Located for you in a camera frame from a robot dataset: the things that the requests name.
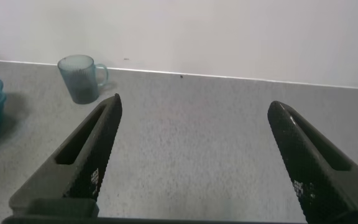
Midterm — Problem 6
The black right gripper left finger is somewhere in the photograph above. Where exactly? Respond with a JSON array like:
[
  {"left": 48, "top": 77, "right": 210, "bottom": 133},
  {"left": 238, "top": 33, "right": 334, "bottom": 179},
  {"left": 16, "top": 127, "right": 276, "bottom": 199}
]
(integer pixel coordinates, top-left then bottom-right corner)
[{"left": 9, "top": 93, "right": 123, "bottom": 216}]

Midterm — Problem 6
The translucent teal ribbed mug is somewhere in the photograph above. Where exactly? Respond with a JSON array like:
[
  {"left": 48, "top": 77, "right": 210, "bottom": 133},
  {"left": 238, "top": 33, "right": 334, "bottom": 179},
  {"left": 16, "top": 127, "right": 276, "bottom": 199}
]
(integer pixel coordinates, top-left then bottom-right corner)
[{"left": 57, "top": 54, "right": 109, "bottom": 105}]

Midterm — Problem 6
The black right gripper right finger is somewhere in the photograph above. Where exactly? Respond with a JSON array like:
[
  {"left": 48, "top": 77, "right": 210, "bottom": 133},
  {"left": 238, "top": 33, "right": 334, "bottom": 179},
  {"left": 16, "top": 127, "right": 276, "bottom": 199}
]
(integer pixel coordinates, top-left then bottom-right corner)
[{"left": 267, "top": 100, "right": 358, "bottom": 224}]

